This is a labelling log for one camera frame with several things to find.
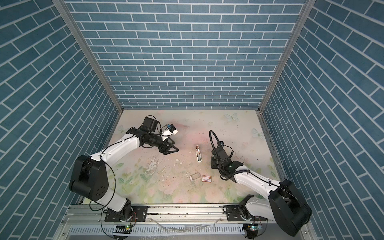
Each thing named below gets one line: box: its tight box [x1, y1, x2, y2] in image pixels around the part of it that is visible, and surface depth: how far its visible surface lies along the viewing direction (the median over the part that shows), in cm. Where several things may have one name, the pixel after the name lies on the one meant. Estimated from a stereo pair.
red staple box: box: [202, 175, 212, 183], surface depth 86 cm
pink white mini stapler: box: [195, 145, 202, 163], surface depth 95 cm
